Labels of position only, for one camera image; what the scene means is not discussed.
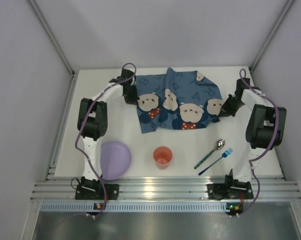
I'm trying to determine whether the blue bear print placemat cloth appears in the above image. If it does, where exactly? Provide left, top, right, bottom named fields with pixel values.
left=135, top=67, right=224, bottom=134

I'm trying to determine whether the orange plastic cup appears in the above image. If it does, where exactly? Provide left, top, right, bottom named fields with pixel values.
left=153, top=146, right=173, bottom=170

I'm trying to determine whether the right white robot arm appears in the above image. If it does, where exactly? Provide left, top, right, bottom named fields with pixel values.
left=218, top=78, right=287, bottom=182

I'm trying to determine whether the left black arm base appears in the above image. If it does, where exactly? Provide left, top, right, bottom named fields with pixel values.
left=71, top=176, right=120, bottom=200

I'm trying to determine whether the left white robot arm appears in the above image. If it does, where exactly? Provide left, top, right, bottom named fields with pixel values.
left=75, top=68, right=139, bottom=181

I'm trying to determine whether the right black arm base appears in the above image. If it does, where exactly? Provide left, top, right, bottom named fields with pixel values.
left=207, top=174, right=254, bottom=201

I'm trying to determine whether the purple plastic plate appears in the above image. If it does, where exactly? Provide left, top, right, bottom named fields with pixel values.
left=100, top=141, right=132, bottom=181

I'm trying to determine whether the silver spoon green handle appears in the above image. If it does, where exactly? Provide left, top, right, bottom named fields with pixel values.
left=194, top=139, right=226, bottom=170

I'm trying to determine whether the right aluminium frame post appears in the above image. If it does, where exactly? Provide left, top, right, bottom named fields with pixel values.
left=248, top=0, right=296, bottom=73

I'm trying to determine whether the aluminium frame post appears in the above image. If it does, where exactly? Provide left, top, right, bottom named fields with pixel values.
left=27, top=0, right=76, bottom=77
left=248, top=0, right=296, bottom=73

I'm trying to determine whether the left aluminium frame post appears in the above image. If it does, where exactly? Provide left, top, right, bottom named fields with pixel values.
left=27, top=0, right=76, bottom=77

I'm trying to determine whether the aluminium rail frame front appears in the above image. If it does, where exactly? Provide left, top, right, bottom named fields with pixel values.
left=30, top=176, right=301, bottom=202

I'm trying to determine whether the perforated cable duct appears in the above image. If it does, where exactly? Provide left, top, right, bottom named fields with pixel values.
left=40, top=202, right=245, bottom=213

